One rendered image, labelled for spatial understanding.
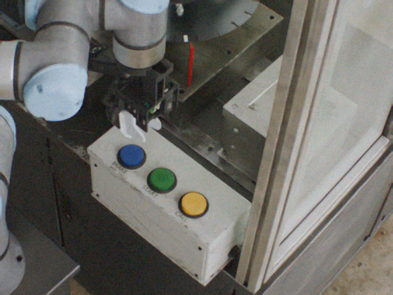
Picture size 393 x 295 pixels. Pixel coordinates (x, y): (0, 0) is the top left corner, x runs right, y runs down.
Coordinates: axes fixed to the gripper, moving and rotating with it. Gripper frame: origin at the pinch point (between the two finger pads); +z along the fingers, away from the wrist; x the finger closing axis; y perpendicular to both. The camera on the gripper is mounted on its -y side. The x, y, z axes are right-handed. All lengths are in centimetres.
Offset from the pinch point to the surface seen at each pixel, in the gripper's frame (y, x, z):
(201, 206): 16.1, 0.2, 6.4
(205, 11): -10.1, 31.2, 2.1
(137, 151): 1.0, 1.1, 6.4
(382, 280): 38, 64, 97
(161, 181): 8.2, -0.6, 6.4
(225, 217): 20.0, 1.9, 7.4
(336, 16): 29, 4, -44
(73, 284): -26, 4, 97
